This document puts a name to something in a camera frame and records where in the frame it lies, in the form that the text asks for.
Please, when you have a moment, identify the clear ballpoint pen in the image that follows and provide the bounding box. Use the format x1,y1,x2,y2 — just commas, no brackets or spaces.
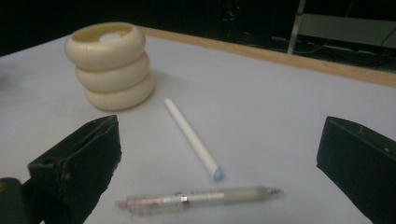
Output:
115,185,284,217

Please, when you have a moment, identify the white pen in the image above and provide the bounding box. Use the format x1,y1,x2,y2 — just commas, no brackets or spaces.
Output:
163,97,225,182

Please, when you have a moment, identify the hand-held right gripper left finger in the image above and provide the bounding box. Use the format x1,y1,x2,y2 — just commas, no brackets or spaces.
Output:
27,115,122,224

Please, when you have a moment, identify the cream ringed pen holder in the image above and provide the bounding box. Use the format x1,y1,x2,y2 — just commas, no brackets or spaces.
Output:
64,21,156,112

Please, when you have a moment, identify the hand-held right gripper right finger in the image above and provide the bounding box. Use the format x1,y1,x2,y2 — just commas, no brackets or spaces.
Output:
316,116,396,224

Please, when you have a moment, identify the grey metal stand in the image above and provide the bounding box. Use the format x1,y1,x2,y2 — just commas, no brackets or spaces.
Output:
286,0,396,55

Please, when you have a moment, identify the dark equipment rack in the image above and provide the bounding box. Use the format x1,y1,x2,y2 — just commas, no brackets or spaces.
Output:
214,0,253,41

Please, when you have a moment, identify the white table cover sheet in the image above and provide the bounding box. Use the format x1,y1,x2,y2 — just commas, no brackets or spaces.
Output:
0,29,396,224

